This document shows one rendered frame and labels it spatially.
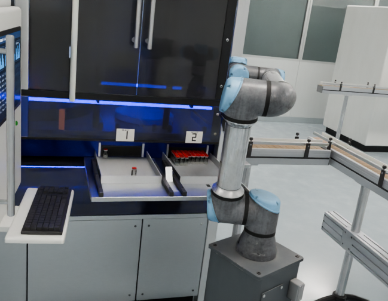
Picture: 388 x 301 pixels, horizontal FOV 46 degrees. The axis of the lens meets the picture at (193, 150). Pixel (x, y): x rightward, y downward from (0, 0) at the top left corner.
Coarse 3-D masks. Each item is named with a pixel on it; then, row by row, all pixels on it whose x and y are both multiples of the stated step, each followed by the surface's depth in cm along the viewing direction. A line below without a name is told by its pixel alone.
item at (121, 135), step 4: (120, 132) 212; (124, 132) 212; (128, 132) 213; (132, 132) 214; (116, 136) 212; (120, 136) 213; (124, 136) 213; (128, 136) 214; (132, 136) 214; (116, 140) 213; (120, 140) 213; (124, 140) 214; (128, 140) 214; (132, 140) 215
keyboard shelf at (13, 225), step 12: (72, 192) 196; (24, 204) 180; (24, 216) 170; (0, 228) 162; (12, 228) 161; (12, 240) 155; (24, 240) 156; (36, 240) 156; (48, 240) 157; (60, 240) 158
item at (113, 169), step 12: (96, 156) 211; (108, 168) 207; (120, 168) 209; (144, 168) 212; (156, 168) 206; (108, 180) 190; (120, 180) 192; (132, 180) 193; (144, 180) 195; (156, 180) 196
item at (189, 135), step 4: (188, 132) 222; (192, 132) 222; (196, 132) 223; (200, 132) 223; (188, 136) 222; (192, 136) 223; (200, 136) 224; (188, 140) 223; (196, 140) 224; (200, 140) 225
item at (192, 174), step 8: (168, 160) 218; (208, 160) 235; (216, 160) 228; (176, 168) 218; (184, 168) 219; (192, 168) 220; (200, 168) 222; (208, 168) 223; (216, 168) 224; (176, 176) 204; (184, 176) 199; (192, 176) 200; (200, 176) 202; (208, 176) 203; (216, 176) 204
